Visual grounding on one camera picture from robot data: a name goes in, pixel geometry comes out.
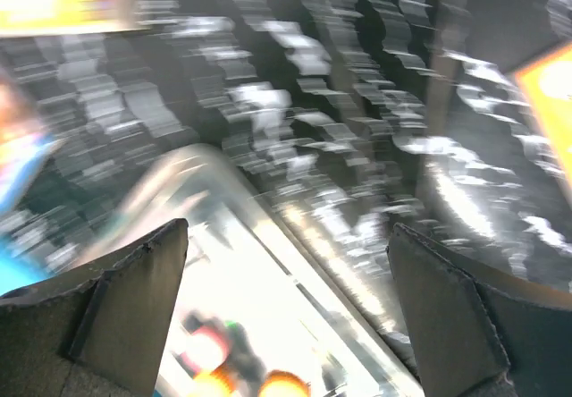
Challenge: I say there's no steel baking tray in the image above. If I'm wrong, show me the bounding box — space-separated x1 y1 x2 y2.
81 145 423 396

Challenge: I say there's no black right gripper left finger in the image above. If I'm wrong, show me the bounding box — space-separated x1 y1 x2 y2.
1 218 188 396

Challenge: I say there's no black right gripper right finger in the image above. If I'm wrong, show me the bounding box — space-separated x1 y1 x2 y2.
388 224 571 397

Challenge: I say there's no orange book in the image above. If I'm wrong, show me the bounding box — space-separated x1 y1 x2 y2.
514 43 571 182

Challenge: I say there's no teal box lid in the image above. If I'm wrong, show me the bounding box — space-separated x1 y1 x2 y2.
1 132 61 293

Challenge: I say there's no orange round cracker cookie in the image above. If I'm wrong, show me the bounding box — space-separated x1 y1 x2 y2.
258 370 311 397

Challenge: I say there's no pink round cookie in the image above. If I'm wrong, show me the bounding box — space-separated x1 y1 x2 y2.
181 325 229 374

